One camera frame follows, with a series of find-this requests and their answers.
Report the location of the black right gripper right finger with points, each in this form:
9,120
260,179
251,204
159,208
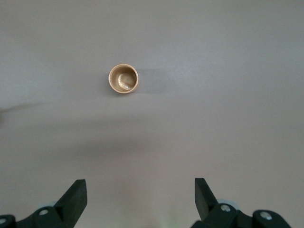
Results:
221,217

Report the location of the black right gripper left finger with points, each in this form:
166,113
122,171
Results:
57,213

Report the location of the brown wooden cup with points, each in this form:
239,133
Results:
123,78

